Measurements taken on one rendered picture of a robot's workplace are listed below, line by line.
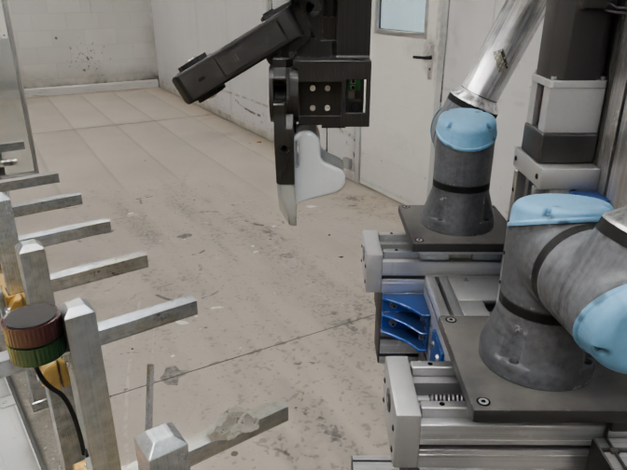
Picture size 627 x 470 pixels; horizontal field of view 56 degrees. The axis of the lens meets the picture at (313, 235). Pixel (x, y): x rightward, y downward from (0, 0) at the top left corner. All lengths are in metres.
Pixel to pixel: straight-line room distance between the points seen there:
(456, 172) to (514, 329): 0.48
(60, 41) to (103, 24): 0.66
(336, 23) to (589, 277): 0.35
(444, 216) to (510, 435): 0.53
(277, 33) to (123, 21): 9.32
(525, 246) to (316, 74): 0.38
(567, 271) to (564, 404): 0.20
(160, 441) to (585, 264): 0.44
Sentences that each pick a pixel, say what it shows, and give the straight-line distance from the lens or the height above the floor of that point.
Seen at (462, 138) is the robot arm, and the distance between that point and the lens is 1.19.
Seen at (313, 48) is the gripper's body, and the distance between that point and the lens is 0.50.
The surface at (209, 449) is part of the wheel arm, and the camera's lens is 0.99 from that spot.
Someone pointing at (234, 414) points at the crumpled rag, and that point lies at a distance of 1.01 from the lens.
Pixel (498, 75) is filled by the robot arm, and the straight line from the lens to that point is 1.33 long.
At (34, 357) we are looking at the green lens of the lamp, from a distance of 0.73.
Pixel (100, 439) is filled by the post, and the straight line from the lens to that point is 0.83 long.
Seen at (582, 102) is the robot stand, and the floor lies 1.35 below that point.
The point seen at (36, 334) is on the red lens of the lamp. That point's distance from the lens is 0.71.
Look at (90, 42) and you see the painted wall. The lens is 9.71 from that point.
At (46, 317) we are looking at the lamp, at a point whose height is 1.17.
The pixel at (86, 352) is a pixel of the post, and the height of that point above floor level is 1.11.
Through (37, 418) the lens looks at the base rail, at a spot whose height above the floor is 0.70.
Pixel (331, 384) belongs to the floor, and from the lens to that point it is 2.50.
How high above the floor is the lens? 1.51
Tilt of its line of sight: 23 degrees down
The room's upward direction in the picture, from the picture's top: straight up
